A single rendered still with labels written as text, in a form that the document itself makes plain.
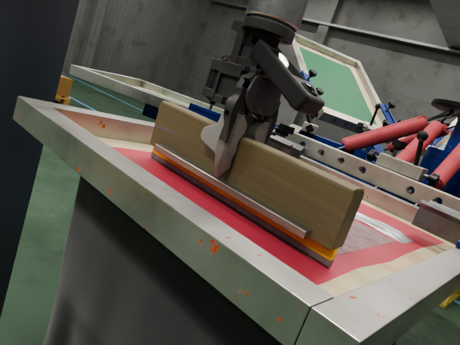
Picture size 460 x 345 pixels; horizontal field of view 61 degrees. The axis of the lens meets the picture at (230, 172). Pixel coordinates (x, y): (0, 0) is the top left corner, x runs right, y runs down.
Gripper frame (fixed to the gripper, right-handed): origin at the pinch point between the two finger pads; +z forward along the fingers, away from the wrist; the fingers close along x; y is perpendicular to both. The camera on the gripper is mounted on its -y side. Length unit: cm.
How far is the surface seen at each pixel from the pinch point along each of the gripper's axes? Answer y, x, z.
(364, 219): -8.3, -32.5, 4.3
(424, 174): -5, -72, -7
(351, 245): -14.2, -13.7, 5.2
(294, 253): -13.6, 1.6, 5.4
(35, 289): 115, -40, 96
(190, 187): 5.7, 1.5, 4.7
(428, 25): 339, -979, -325
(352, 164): 11, -64, -3
